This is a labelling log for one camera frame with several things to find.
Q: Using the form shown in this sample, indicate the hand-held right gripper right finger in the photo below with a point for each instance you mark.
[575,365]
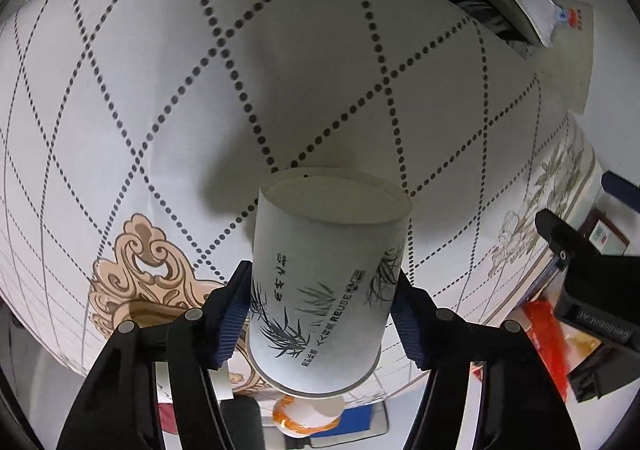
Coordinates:
[410,325]

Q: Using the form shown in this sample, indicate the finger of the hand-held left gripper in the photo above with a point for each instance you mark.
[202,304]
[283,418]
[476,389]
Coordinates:
[622,187]
[552,230]

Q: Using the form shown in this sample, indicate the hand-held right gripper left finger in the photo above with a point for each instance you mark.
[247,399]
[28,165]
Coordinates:
[231,325]

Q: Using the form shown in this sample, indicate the white paper cup bamboo print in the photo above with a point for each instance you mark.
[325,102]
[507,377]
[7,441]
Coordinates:
[325,255]

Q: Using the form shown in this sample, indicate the orange and white cup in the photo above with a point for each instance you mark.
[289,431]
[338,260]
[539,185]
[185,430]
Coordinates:
[300,422]

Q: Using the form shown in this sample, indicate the red plastic bag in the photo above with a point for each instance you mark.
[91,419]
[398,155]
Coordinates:
[545,345]

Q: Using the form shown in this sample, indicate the blue flat box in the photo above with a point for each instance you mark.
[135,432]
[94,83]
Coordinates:
[352,422]

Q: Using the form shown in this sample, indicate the white paper sheet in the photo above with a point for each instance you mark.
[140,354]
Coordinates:
[575,65]

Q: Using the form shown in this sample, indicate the white dotted printed tablecloth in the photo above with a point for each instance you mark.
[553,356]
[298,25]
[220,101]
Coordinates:
[200,105]

